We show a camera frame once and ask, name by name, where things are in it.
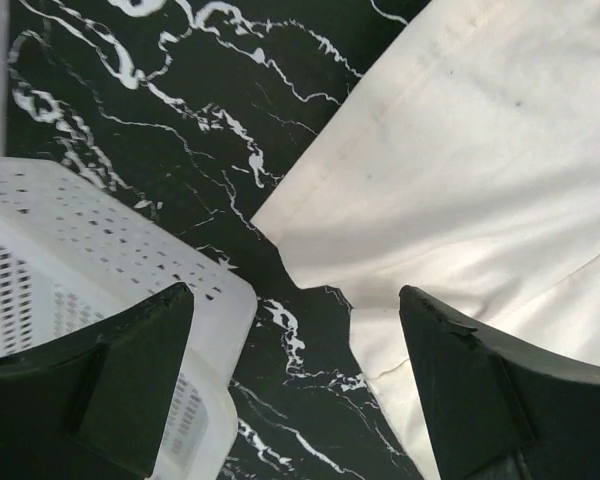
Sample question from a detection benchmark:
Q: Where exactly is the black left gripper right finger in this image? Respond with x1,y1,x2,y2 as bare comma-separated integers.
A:
399,286,600,479

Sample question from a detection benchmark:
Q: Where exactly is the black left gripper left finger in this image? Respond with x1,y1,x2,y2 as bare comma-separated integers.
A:
0,282,194,479

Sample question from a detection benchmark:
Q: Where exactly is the cream white t shirt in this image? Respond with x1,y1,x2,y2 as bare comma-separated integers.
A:
253,1,600,479

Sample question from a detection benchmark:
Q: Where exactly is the white perforated plastic basket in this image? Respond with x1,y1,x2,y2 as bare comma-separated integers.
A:
0,157,257,479

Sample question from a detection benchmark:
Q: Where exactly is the black marble pattern mat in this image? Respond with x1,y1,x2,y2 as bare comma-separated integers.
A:
5,1,423,479

